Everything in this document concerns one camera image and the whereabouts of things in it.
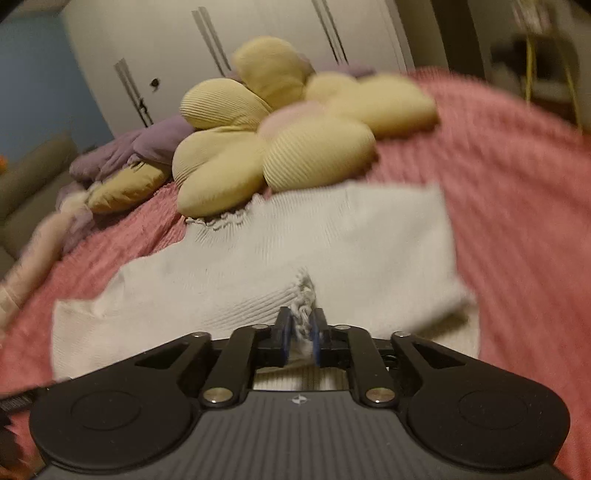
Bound small yellow pillow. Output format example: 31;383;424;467
88;161;174;214

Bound white knit sweater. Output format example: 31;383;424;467
51;182;481;391

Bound purple duvet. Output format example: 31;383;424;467
69;62;377;185

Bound white wardrobe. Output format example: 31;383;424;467
62;0;451;144

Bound yellow-legged side table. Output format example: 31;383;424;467
512;0;583;127

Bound pink ribbed blanket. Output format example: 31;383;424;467
0;65;591;480

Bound long pink plush rabbit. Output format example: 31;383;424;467
0;189;93;324

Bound green upholstered headboard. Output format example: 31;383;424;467
0;134;84;278

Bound yellow flower cushion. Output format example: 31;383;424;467
172;37;438;217

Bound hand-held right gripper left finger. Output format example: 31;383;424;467
124;307;293;408

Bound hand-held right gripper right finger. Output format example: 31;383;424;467
310;307;468;408

